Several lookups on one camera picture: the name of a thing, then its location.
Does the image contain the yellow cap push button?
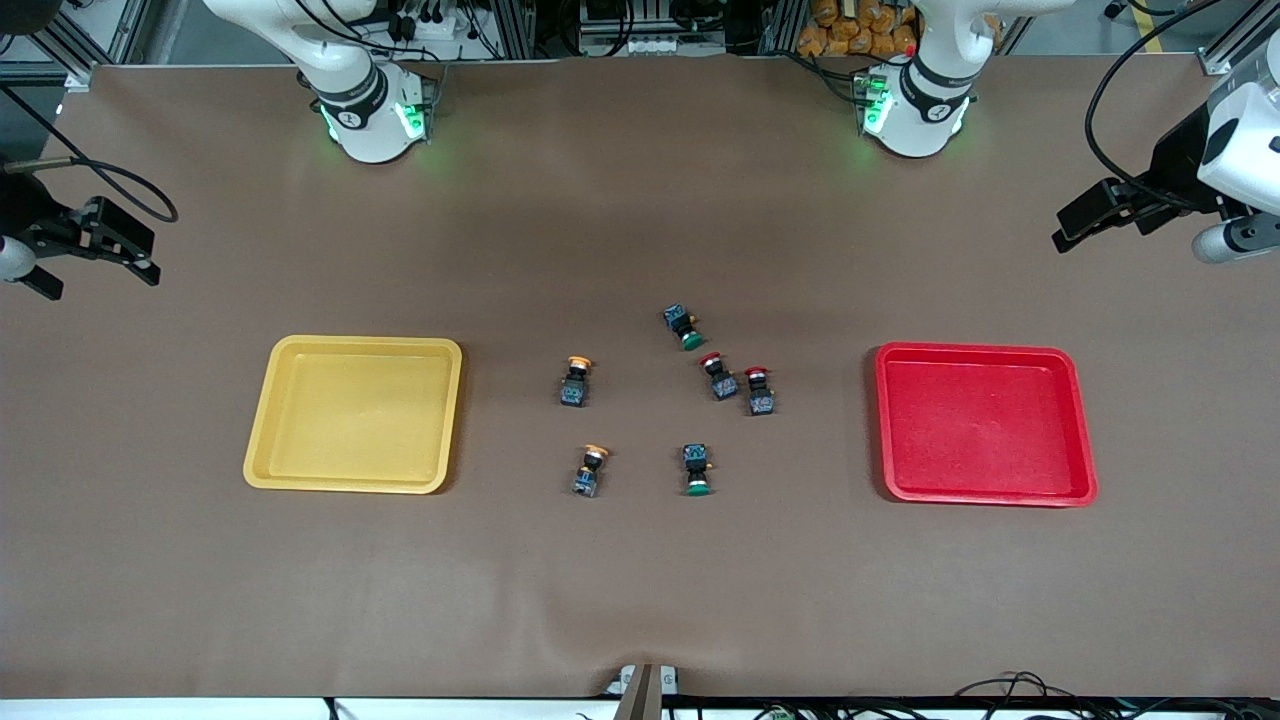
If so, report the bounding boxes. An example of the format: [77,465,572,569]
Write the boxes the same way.
[558,354,594,409]
[570,443,613,499]

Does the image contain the red plastic tray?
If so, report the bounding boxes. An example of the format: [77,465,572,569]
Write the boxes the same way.
[875,342,1099,508]

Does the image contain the yellow plastic tray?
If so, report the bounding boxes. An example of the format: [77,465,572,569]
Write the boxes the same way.
[243,335,464,495]

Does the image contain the pile of orange objects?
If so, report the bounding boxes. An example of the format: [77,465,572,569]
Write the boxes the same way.
[797,0,918,58]

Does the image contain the white power strip with plugs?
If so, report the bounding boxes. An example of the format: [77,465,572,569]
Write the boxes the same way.
[388,0,471,46]

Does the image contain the green cap push button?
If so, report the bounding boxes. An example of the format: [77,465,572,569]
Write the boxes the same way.
[681,443,717,498]
[661,303,707,352]

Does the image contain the long white power strip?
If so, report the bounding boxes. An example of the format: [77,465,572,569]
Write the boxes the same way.
[583,35,723,58]

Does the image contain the brown table mat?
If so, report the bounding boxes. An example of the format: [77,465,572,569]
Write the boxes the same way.
[0,55,1280,701]

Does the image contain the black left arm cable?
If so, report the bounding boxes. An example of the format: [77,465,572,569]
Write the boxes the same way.
[1085,0,1280,213]

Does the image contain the aluminium frame profile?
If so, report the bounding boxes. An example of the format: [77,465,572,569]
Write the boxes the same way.
[1195,0,1280,77]
[0,15,101,93]

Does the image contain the loose black cable bundle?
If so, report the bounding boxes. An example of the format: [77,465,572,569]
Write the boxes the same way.
[950,672,1076,701]

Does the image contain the grey metal edge bracket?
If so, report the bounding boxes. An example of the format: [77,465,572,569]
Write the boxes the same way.
[608,663,681,720]

